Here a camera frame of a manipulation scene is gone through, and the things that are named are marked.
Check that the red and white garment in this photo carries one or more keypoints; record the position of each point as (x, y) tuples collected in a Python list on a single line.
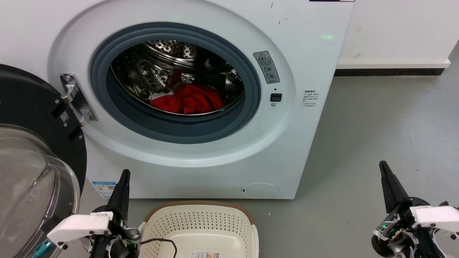
[(193, 100)]

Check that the black door latch slot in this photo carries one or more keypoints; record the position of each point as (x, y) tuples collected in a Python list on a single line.
[(275, 97)]

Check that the white QR code sticker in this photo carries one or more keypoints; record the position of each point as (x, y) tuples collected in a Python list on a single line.
[(65, 116)]

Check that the black glass washer door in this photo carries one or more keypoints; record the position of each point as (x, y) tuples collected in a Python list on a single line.
[(28, 100)]

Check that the white front-load washing machine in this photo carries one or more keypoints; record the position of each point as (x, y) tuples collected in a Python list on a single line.
[(304, 143)]

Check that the grey warning sticker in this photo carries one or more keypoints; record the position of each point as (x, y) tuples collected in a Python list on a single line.
[(266, 67)]

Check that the metal door hinge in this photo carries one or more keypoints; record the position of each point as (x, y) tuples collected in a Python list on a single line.
[(75, 98)]

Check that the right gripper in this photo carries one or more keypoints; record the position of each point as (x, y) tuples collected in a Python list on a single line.
[(401, 233)]

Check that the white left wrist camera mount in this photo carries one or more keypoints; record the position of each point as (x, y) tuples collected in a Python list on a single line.
[(79, 225)]

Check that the black wall baseboard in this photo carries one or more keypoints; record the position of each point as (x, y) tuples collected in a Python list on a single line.
[(387, 72)]

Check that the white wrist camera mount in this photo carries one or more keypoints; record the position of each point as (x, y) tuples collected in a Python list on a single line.
[(79, 225), (437, 216)]

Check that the stainless steel washing machine drum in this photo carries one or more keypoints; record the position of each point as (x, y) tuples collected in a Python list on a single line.
[(172, 50)]

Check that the blue energy label sticker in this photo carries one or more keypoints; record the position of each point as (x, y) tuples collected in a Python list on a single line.
[(104, 189)]

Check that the grey rubber door gasket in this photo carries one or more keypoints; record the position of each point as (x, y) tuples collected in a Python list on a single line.
[(179, 130)]

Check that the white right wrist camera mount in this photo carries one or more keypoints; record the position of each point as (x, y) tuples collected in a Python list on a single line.
[(437, 216)]

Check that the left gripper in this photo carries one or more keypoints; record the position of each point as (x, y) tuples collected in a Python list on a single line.
[(120, 247)]

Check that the round white filter cover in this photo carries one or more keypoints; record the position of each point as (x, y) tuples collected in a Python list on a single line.
[(260, 190)]

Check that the cream perforated laundry basket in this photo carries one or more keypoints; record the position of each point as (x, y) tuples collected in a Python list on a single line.
[(200, 218)]

